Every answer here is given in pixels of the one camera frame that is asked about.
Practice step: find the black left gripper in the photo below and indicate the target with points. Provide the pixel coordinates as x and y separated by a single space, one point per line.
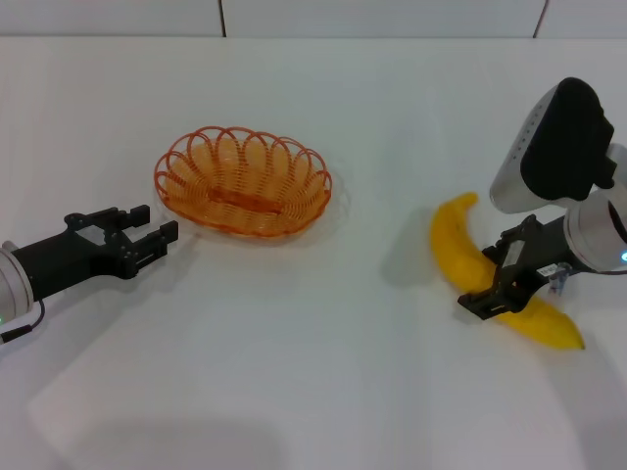
63 259

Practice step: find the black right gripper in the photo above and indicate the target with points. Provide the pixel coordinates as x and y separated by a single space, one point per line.
544 245

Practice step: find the yellow banana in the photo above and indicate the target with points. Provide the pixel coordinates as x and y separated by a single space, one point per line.
460 249

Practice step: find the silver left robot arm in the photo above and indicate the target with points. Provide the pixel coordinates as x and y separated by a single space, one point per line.
12 289

